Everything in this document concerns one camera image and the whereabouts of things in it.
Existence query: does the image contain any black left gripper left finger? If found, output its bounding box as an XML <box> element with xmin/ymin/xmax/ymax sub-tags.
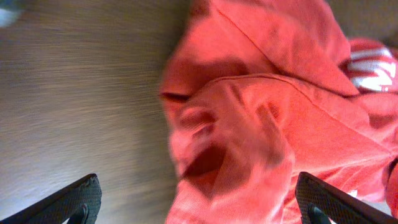
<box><xmin>1</xmin><ymin>174</ymin><xmax>102</xmax><ymax>224</ymax></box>

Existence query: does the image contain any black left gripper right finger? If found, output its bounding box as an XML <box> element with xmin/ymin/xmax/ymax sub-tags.
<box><xmin>295</xmin><ymin>172</ymin><xmax>397</xmax><ymax>224</ymax></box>

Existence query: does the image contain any orange t-shirt with white print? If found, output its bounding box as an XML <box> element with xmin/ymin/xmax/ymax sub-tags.
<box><xmin>160</xmin><ymin>0</ymin><xmax>397</xmax><ymax>223</ymax></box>

